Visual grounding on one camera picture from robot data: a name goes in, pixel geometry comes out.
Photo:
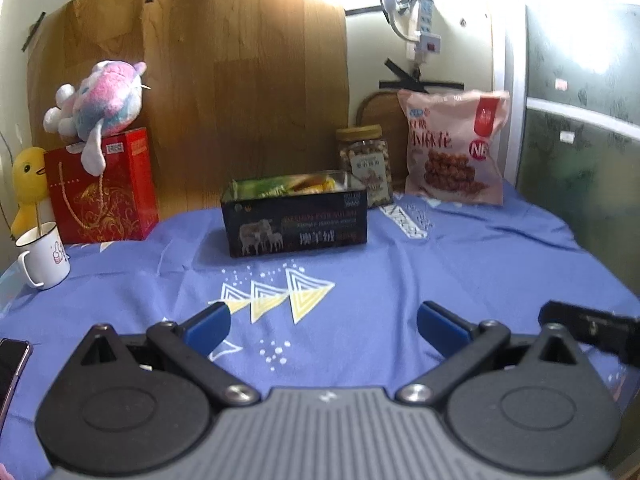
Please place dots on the round wooden board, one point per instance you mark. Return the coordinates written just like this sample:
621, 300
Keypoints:
375, 110

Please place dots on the long black tape strip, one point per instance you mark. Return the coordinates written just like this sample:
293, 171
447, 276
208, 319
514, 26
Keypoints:
440, 83

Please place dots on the yellow duck toy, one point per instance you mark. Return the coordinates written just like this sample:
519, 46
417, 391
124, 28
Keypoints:
27, 180

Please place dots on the frosted glass door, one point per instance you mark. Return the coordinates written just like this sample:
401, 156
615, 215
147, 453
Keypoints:
580, 60

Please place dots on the black rectangular box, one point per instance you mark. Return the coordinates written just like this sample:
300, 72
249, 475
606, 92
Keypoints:
300, 225

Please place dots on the pink and blue plush toy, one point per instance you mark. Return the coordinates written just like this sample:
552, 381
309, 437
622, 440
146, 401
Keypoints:
107, 100

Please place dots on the green snack packet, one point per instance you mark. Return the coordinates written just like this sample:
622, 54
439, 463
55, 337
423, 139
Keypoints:
260, 189

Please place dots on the white mug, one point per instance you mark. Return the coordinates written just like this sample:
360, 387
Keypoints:
47, 260

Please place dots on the wood grain wall sheet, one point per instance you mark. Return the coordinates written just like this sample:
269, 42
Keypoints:
225, 85

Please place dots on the red gift bag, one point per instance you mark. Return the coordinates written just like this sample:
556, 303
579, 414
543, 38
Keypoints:
120, 195

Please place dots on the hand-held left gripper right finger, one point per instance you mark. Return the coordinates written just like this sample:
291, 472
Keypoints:
442, 327

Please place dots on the white sticker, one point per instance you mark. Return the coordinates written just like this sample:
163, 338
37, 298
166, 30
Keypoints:
567, 137
562, 85

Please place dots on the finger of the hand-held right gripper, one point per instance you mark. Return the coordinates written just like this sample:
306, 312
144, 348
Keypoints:
600, 330

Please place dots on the smartphone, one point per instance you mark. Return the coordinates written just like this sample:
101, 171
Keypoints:
10, 370

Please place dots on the crossed black tape strip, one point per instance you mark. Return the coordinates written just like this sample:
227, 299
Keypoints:
402, 72

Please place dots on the nut jar with gold lid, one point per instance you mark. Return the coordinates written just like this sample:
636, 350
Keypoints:
362, 160

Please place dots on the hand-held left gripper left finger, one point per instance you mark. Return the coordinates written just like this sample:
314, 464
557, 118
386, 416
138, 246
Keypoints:
207, 327

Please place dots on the white power strip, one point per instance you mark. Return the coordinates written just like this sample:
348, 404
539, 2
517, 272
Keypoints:
425, 25

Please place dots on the pink snack bag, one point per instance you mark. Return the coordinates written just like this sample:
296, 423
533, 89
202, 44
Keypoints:
450, 145

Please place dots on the blue patterned cloth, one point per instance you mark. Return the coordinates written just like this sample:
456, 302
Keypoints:
350, 280

